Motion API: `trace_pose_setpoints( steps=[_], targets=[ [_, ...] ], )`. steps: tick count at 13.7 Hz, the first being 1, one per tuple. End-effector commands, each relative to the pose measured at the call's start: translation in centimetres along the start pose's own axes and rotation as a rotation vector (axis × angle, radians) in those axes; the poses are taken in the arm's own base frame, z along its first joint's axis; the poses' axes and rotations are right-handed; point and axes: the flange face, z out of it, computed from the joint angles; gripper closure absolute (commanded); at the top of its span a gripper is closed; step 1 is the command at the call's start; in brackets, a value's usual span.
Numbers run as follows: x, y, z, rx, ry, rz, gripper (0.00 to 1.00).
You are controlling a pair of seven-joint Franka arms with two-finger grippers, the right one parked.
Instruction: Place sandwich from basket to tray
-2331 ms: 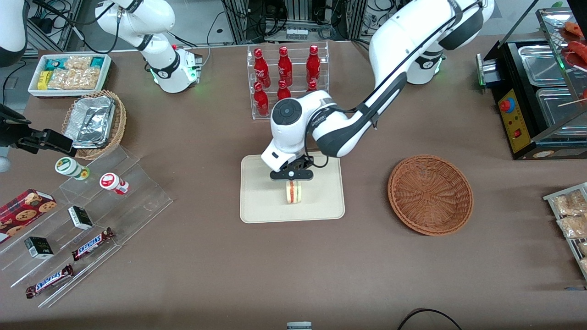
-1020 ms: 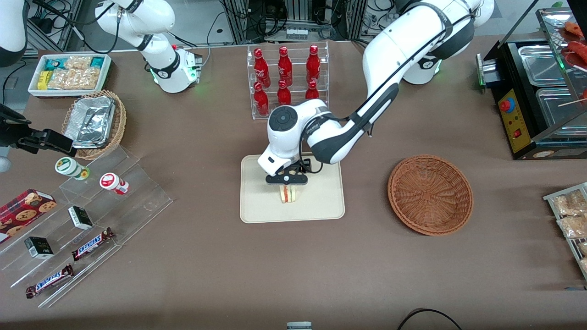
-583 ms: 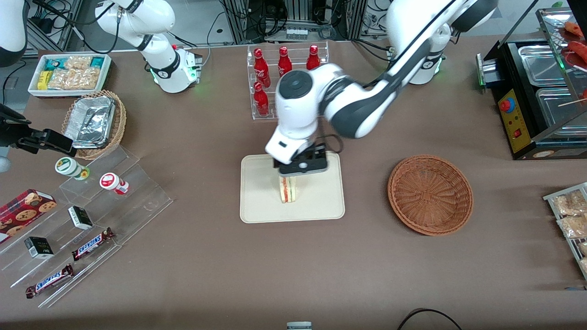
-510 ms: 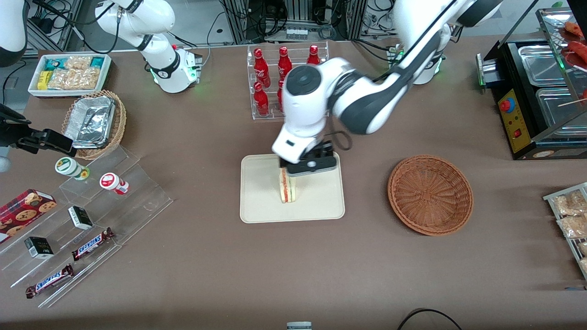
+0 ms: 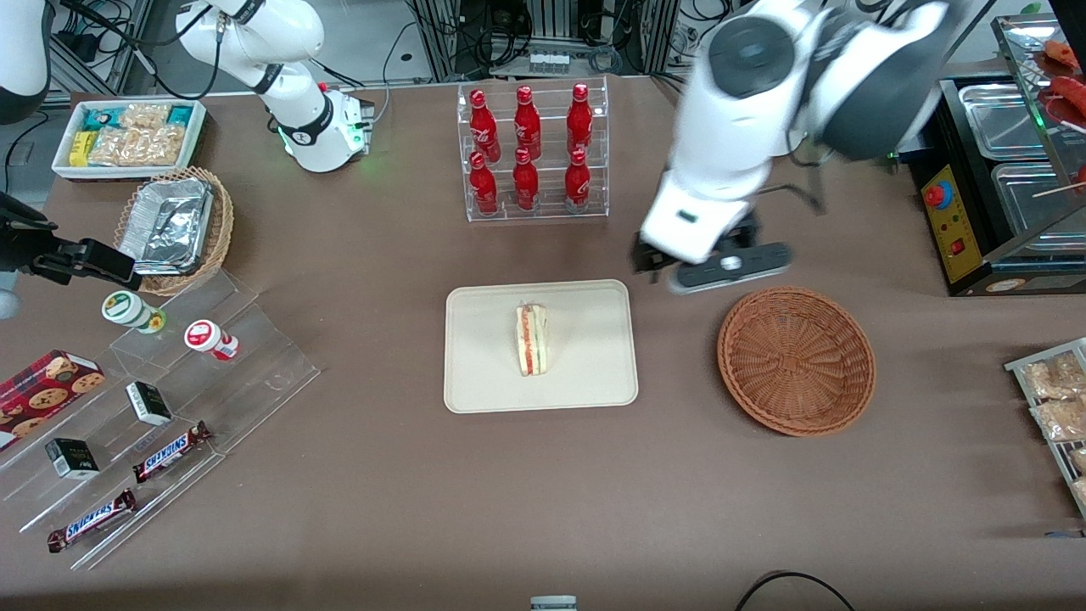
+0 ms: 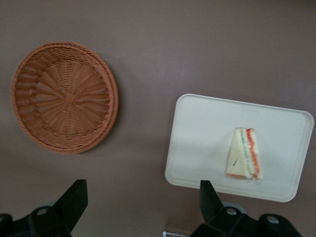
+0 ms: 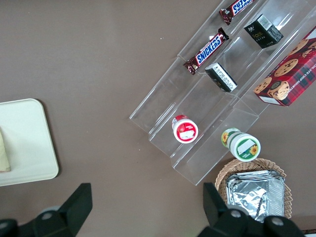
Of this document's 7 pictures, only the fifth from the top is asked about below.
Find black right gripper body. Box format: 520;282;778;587
0;192;96;287

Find triangular sandwich with red filling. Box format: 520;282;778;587
514;302;551;378

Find light wicker basket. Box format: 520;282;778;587
113;165;235;297

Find cream rectangular plastic tray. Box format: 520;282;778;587
444;279;640;415

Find brown round wicker basket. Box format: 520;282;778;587
717;286;876;438

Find green lid yogurt cup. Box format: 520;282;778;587
101;289;167;335

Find stacked aluminium foil containers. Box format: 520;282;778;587
118;177;215;277

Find white rectangular snack bin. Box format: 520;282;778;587
51;98;209;184

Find red cola bottle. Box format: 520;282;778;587
512;85;543;161
468;153;501;216
468;89;502;163
563;149;592;212
512;147;540;212
566;82;594;156

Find clear acrylic bottle rack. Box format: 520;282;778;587
456;76;610;223

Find red lid yogurt cup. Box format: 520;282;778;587
183;318;241;362

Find large clear cracker bag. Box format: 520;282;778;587
88;125;185;167

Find red chocolate chip cookie box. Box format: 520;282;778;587
0;349;108;451

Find small black carton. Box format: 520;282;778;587
125;380;174;428
44;437;101;481

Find small clear cracker bag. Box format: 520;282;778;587
119;103;172;131

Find clear acrylic stepped shelf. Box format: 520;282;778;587
0;267;322;571

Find snickers chocolate bar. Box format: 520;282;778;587
132;420;214;485
46;487;139;555

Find black hot food display case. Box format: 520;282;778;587
891;13;1086;298

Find stainless steel food pan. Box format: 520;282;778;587
957;81;1059;161
990;160;1086;240

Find aluminium frame with cables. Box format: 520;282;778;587
407;0;722;83

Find grey metal wire rack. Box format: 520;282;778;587
1005;337;1086;520

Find black cable loop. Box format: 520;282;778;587
733;570;859;611

